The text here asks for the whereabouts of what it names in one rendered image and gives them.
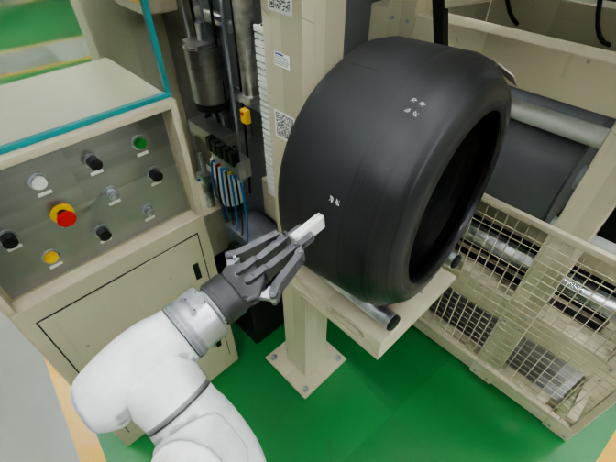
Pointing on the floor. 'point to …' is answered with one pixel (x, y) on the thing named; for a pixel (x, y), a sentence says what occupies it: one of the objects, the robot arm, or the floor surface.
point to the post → (313, 72)
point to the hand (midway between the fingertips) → (307, 231)
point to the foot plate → (303, 384)
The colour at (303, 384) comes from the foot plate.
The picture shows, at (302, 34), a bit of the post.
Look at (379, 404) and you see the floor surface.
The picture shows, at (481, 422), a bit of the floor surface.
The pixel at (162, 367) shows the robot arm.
